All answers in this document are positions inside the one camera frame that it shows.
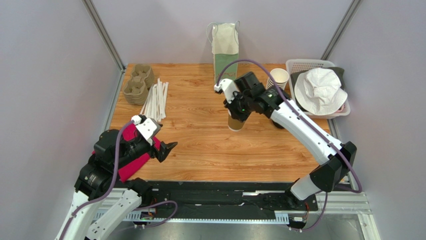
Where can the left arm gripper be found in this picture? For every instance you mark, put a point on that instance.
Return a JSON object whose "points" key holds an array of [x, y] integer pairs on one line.
{"points": [[164, 150]]}

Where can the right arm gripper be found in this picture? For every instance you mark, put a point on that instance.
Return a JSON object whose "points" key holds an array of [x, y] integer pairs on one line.
{"points": [[237, 108]]}

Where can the brown paper coffee cup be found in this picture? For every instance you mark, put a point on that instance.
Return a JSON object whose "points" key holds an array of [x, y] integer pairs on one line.
{"points": [[234, 124]]}

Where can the stack of paper cups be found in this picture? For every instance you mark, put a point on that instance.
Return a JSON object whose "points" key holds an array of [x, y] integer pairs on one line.
{"points": [[281, 77]]}

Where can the green white paper bag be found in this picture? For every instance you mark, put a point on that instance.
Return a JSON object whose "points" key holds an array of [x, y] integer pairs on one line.
{"points": [[224, 40]]}

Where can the stack of pulp cup carriers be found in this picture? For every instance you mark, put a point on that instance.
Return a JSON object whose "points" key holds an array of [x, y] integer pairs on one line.
{"points": [[136, 89]]}

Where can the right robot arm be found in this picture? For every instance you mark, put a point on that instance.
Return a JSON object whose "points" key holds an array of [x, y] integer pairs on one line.
{"points": [[334, 158]]}

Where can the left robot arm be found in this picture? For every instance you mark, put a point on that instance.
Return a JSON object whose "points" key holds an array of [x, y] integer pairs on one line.
{"points": [[96, 180]]}

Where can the red folded cloth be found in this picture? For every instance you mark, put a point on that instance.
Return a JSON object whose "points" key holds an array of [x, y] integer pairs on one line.
{"points": [[103, 154]]}

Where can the white paper straws bundle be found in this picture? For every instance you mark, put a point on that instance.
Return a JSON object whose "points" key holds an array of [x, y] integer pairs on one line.
{"points": [[155, 104]]}

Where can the white bucket hat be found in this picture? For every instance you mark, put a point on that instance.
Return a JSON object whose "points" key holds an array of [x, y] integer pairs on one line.
{"points": [[319, 91]]}

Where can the dark green cloth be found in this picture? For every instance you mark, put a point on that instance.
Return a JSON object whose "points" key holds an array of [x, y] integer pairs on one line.
{"points": [[337, 70]]}

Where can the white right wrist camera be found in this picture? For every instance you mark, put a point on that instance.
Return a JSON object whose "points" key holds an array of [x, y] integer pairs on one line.
{"points": [[228, 88]]}

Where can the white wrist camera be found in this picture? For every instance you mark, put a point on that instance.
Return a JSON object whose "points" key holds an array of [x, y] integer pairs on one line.
{"points": [[228, 88], [147, 127]]}

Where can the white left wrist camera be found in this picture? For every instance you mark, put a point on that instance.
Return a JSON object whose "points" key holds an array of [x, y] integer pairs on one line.
{"points": [[147, 127]]}

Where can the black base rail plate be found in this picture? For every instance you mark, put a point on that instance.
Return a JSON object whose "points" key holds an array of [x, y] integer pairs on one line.
{"points": [[222, 200]]}

